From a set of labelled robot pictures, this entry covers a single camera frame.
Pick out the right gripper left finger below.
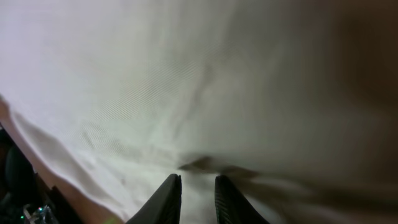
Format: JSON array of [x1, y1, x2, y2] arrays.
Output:
[[126, 174, 182, 224]]

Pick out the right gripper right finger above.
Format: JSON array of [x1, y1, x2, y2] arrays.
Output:
[[215, 175, 269, 224]]

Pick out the beige shorts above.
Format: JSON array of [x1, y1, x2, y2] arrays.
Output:
[[1, 1, 397, 223]]

